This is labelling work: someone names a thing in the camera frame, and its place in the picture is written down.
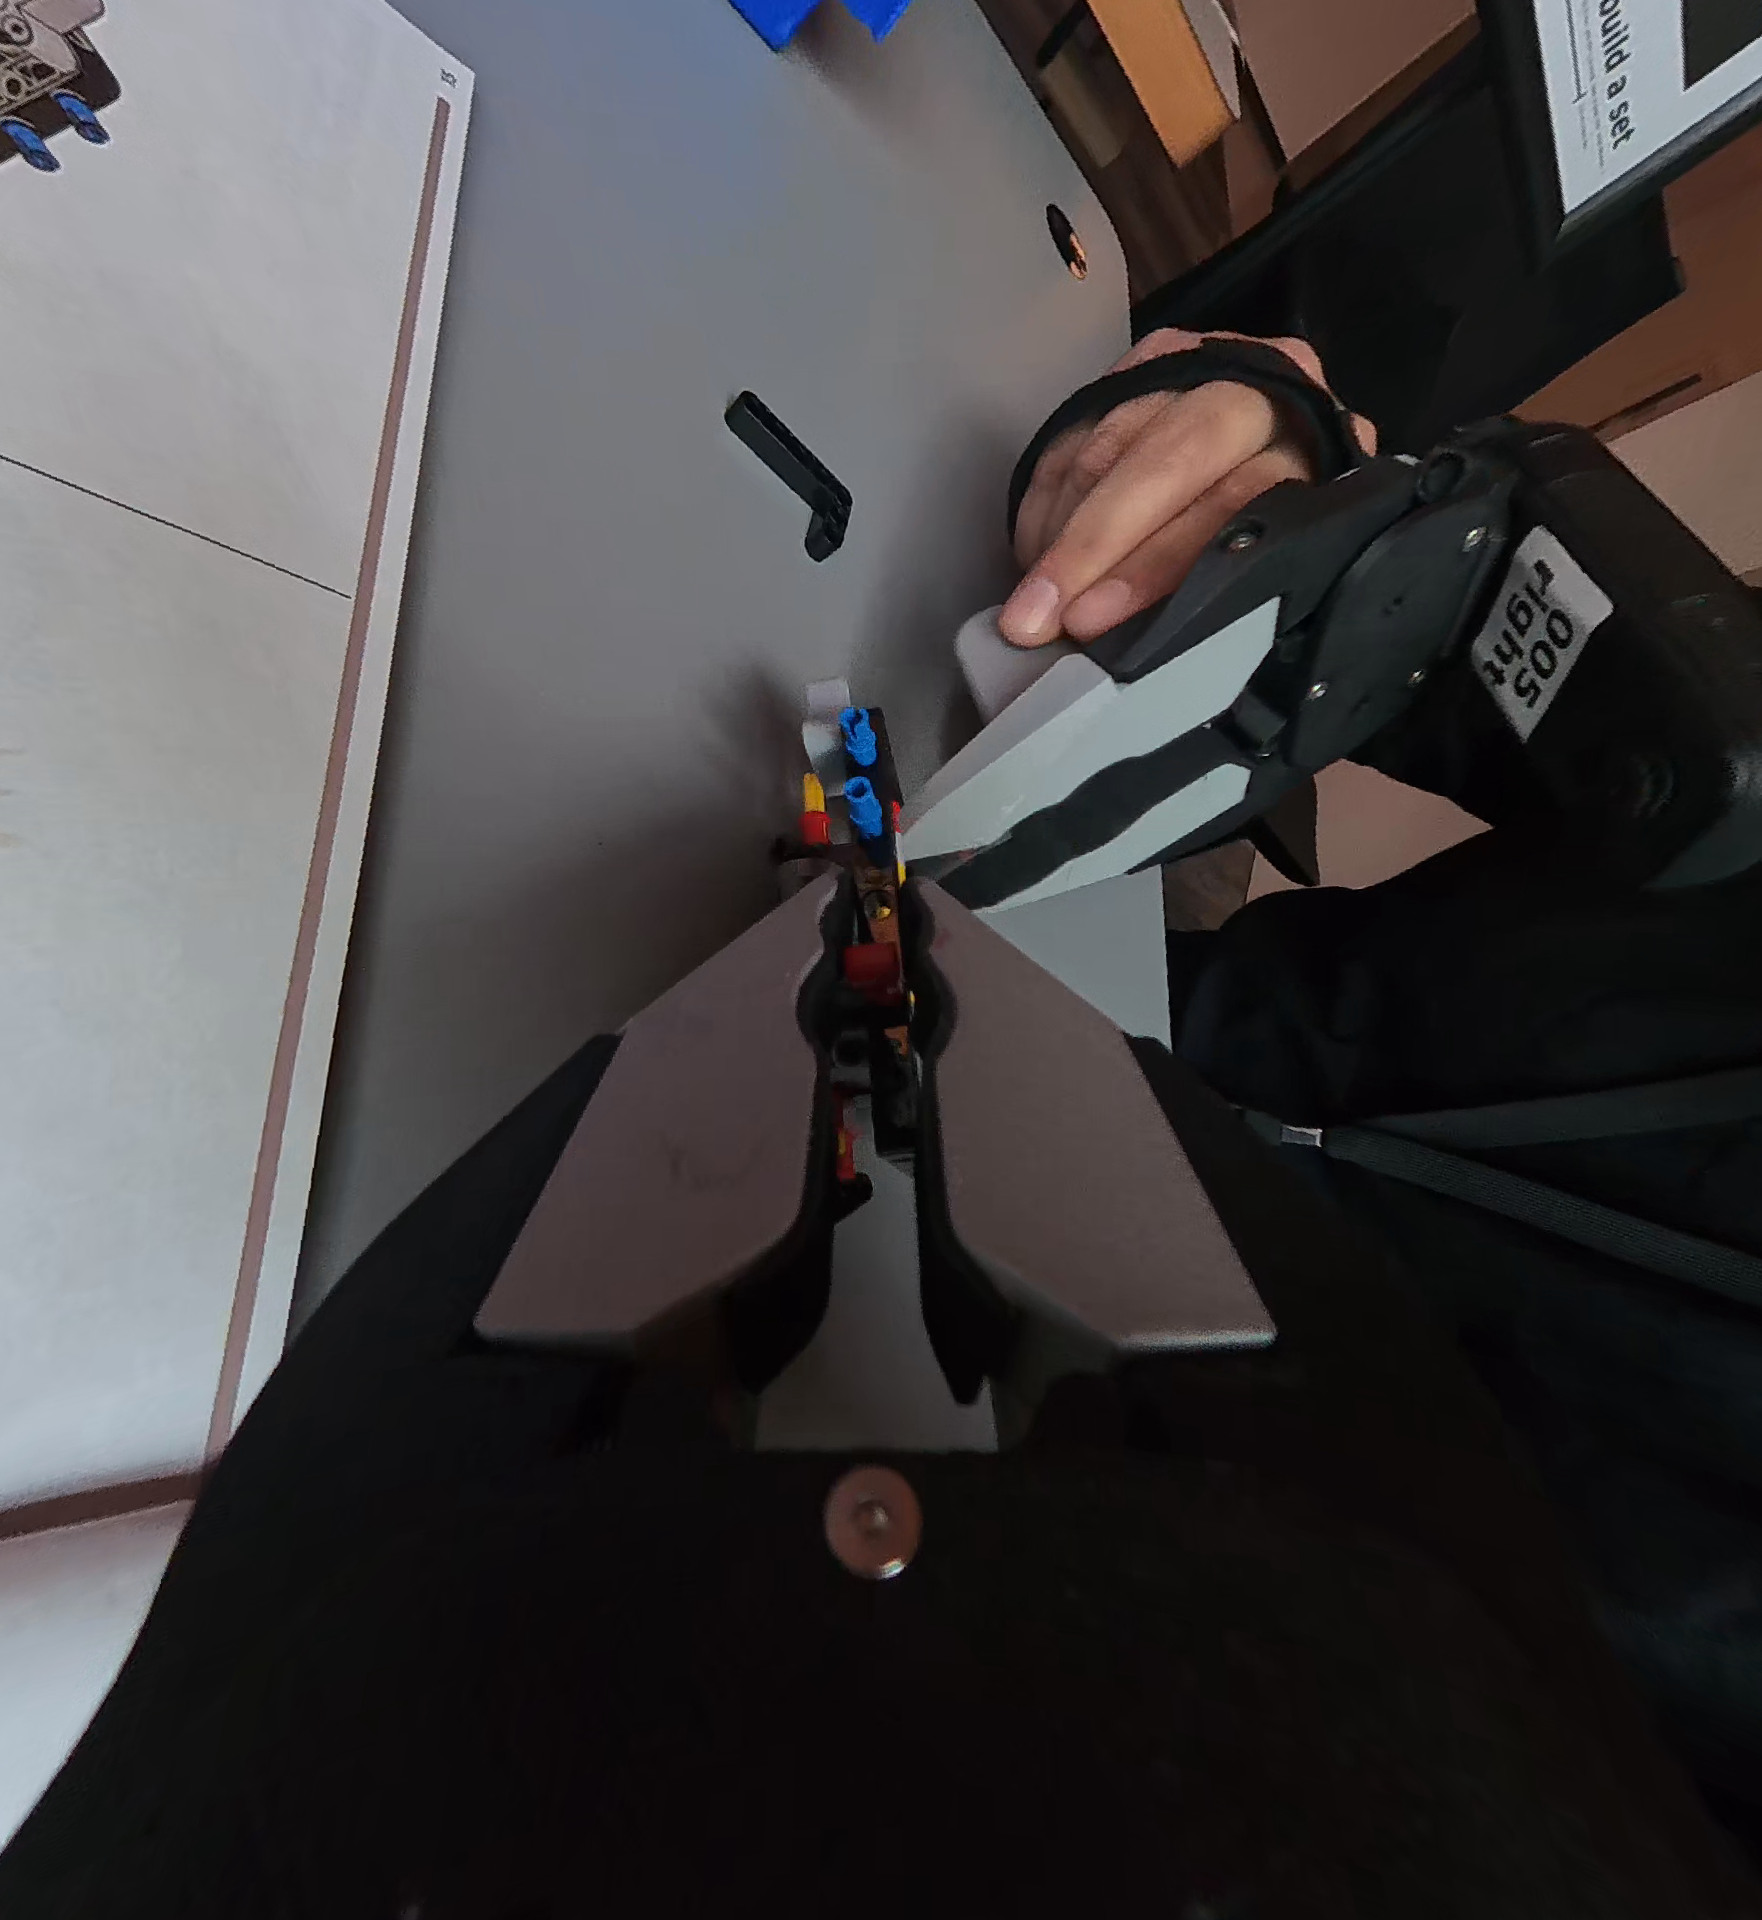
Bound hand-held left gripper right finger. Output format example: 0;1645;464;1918
911;873;1280;1412

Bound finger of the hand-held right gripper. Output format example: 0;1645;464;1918
896;593;1300;876
928;757;1265;913

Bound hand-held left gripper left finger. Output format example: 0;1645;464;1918
473;870;844;1392

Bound lego engine frame assembly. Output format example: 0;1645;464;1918
772;678;933;1202

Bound person's right hand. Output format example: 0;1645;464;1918
1001;329;1379;650

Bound person's torso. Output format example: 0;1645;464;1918
1166;583;1762;1920

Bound framed marker sign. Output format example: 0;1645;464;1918
1479;0;1762;259

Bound white instruction booklet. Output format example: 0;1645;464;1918
0;0;476;1555

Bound stacked blue plastic bins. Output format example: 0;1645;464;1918
728;0;917;53

